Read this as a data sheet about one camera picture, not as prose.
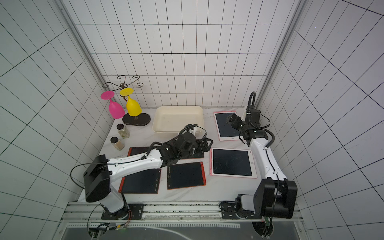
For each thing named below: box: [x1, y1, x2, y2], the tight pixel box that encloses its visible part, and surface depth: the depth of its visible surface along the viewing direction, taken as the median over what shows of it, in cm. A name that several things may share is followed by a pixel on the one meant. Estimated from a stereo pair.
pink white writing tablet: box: [213, 111, 242, 141], surface depth 108 cm
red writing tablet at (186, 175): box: [167, 161, 207, 190], surface depth 85 cm
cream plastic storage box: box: [152, 105, 204, 134], surface depth 113 cm
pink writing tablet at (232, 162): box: [209, 147, 258, 179], surface depth 92 cm
